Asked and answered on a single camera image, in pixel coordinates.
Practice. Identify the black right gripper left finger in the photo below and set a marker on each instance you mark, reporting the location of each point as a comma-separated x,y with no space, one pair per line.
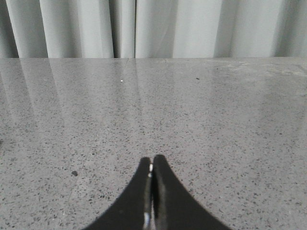
132,209

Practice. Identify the grey pleated curtain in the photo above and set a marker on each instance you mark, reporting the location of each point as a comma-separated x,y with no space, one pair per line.
152,28

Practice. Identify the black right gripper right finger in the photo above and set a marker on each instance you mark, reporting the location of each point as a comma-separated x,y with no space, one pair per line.
174,207

